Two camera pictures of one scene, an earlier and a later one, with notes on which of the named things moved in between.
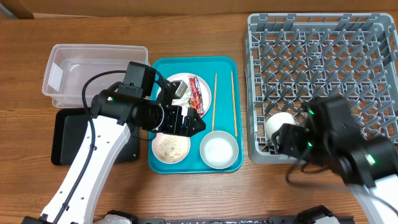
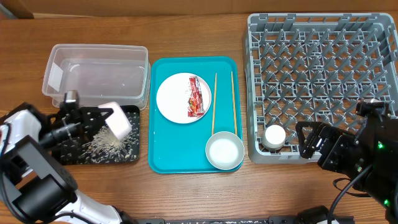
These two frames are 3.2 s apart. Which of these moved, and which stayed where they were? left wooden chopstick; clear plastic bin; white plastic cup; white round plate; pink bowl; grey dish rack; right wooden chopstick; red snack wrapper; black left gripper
Moved: black left gripper; pink bowl; white plastic cup
Stayed: red snack wrapper; clear plastic bin; white round plate; right wooden chopstick; left wooden chopstick; grey dish rack
